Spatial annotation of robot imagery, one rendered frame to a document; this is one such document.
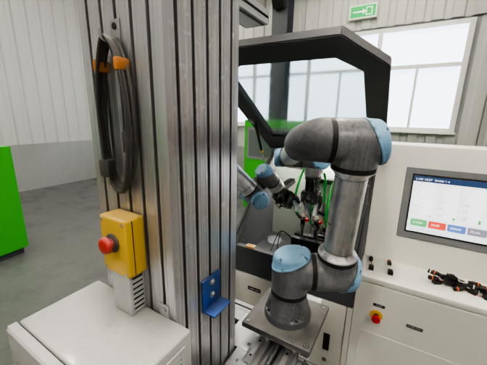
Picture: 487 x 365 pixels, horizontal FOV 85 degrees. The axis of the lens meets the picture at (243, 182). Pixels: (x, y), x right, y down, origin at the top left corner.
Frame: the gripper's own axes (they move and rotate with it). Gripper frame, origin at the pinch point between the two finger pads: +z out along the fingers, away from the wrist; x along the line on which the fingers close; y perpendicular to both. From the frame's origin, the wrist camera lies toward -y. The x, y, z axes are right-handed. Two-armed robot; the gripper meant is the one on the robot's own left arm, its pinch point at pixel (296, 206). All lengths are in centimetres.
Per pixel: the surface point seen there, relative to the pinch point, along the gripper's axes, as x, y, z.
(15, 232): -335, 69, -41
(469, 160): 70, -37, 16
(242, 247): -29.5, 25.9, 3.8
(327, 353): 11, 57, 52
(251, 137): -214, -207, 116
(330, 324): 14, 45, 39
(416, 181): 50, -26, 17
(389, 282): 42, 23, 24
